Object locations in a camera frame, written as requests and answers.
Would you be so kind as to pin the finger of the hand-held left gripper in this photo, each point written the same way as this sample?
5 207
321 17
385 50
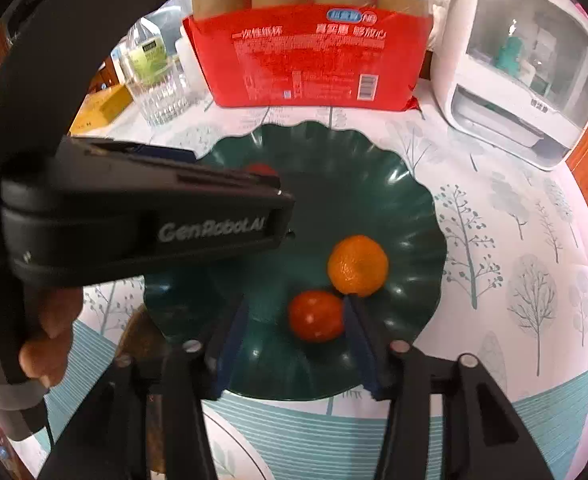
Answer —
224 182
119 152

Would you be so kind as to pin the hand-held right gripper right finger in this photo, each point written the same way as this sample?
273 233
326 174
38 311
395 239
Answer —
363 350

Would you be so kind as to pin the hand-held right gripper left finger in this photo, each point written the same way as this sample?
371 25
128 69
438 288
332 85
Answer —
231 350

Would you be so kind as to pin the red bayberry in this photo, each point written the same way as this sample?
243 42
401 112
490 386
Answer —
260 168

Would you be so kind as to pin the small red tomato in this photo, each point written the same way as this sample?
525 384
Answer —
316 316

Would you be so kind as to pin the orange tangerine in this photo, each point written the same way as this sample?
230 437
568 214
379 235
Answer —
358 266

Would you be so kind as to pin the dark green scalloped plate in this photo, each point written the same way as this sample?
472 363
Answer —
374 195

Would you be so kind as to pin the person's left hand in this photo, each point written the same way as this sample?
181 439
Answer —
54 340

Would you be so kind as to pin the yellow cardboard box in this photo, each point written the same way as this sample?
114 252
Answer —
101 110

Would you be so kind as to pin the clear ribbed drinking glass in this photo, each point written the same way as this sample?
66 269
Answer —
161 95

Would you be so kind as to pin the white plate green rim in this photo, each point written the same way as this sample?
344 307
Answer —
224 455

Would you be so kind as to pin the green label plastic bottle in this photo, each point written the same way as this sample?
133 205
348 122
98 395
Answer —
146 45

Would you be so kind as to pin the red paper cup pack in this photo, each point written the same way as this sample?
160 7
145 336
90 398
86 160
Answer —
314 50

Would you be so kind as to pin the tree print tablecloth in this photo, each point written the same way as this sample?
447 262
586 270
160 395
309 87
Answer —
499 240

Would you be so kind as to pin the white cosmetics organizer box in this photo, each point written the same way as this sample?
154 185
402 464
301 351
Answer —
524 75

